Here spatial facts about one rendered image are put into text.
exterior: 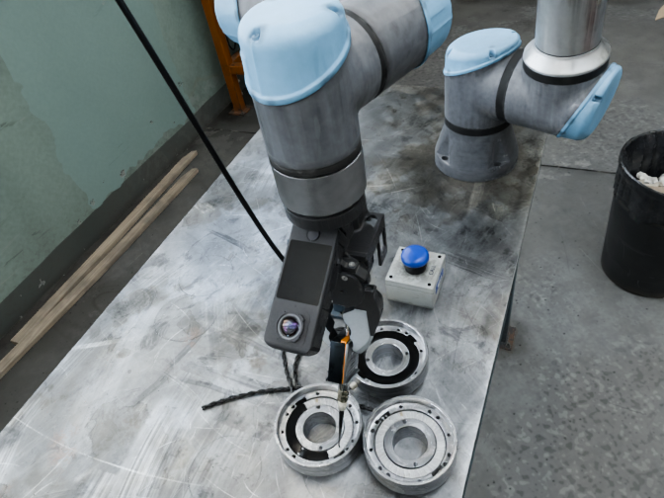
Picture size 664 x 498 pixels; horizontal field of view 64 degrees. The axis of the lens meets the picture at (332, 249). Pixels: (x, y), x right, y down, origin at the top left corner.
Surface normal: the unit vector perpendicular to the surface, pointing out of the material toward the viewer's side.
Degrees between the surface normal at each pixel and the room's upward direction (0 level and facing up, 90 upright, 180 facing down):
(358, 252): 0
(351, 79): 82
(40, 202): 90
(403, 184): 0
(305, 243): 31
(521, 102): 82
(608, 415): 0
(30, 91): 90
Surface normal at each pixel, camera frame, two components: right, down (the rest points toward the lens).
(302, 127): -0.07, 0.71
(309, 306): -0.30, -0.25
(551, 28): -0.67, 0.66
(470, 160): -0.37, 0.45
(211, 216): -0.15, -0.70
